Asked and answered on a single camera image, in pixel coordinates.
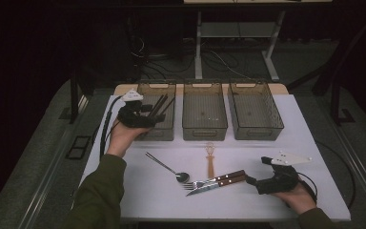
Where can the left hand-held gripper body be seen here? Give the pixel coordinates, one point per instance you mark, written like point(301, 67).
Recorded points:
point(132, 119)

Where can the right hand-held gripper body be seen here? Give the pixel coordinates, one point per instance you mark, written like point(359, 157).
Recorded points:
point(278, 184)

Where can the smoky clear plastic bin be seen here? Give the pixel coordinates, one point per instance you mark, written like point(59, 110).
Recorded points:
point(204, 111)
point(165, 130)
point(254, 111)

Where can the person's left hand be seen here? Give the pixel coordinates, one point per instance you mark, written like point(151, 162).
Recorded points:
point(120, 138)

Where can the person's right hand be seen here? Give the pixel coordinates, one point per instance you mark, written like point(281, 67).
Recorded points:
point(298, 201)

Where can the small wooden fork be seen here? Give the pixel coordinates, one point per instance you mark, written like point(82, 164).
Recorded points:
point(210, 165)

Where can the black metal stand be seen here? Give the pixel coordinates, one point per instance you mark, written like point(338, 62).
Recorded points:
point(335, 101)
point(74, 101)

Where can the metal spoon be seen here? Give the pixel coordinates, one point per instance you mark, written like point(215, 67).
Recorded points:
point(182, 177)

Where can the white standing desk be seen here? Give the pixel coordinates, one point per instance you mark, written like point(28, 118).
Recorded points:
point(198, 47)

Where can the aluminium rail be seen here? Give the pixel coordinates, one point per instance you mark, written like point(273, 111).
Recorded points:
point(362, 181)
point(44, 191)

